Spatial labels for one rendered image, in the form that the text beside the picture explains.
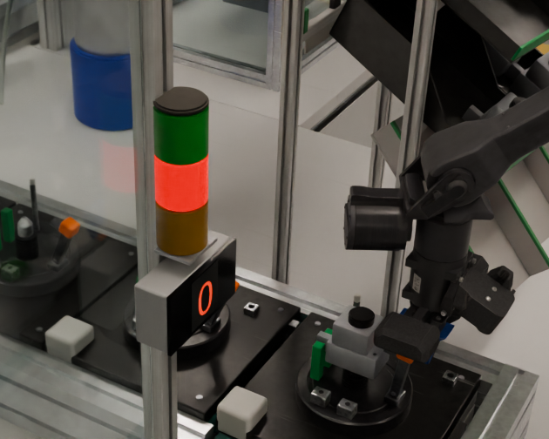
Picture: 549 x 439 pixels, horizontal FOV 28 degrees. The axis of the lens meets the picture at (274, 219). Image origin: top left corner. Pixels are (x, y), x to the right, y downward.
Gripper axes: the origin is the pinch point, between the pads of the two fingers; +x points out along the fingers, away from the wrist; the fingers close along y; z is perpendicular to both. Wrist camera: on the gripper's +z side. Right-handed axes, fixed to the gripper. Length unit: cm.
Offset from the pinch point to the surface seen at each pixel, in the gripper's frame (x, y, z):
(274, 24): 9, 86, -67
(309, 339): 12.3, 6.6, -17.7
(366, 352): 3.3, -2.2, -6.3
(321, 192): 23, 56, -41
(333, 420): 10.5, -7.0, -7.7
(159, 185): -24.2, -21.4, -20.6
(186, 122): -31.2, -20.8, -17.9
